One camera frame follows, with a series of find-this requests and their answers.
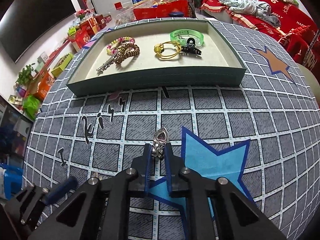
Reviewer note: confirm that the green tray with beige lining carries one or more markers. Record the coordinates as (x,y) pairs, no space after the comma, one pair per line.
(147,58)

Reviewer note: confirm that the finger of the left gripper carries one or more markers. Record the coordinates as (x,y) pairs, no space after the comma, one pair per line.
(60,191)

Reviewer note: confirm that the black claw hair clip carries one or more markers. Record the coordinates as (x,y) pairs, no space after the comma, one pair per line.
(190,47)

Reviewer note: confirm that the green translucent bangle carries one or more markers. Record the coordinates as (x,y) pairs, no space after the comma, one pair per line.
(183,35)

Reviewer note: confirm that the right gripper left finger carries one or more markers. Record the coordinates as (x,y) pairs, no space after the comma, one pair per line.
(139,187)

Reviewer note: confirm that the grey checked star tablecloth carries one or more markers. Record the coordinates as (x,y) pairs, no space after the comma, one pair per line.
(262,135)

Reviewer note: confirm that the blue lidded jar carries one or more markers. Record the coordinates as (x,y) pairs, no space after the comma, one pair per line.
(176,14)

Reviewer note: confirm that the green yellow gift box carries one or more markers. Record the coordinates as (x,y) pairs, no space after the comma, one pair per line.
(61,65)

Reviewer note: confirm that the orange snack box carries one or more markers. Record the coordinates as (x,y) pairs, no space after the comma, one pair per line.
(44,86)

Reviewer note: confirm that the red gift box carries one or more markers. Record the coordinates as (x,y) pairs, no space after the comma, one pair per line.
(79,37)

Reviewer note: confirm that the potted green plant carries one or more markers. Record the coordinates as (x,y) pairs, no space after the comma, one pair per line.
(25,75)

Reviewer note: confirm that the silver hair pin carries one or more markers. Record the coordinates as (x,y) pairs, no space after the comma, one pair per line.
(106,64)

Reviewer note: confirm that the light blue crumpled clothing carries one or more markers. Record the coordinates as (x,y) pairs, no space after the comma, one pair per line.
(259,9)

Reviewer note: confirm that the red covered sofa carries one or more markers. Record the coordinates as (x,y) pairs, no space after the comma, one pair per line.
(298,33)

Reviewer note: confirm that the black television screen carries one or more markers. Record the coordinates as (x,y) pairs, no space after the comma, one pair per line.
(27,20)

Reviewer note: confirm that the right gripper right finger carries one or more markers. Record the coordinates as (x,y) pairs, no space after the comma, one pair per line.
(176,185)

